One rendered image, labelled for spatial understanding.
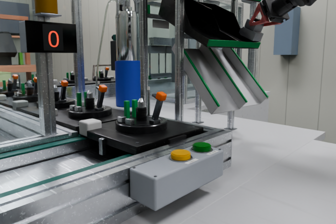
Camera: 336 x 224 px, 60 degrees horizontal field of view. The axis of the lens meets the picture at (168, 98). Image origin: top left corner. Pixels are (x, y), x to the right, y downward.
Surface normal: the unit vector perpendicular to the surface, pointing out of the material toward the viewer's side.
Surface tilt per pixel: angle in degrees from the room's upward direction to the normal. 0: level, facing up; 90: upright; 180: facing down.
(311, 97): 90
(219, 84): 45
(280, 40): 90
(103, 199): 90
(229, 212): 0
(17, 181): 0
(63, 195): 90
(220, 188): 0
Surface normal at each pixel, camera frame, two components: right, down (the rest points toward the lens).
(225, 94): 0.42, -0.62
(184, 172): 0.73, 0.10
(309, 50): -0.70, 0.11
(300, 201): 0.00, -0.99
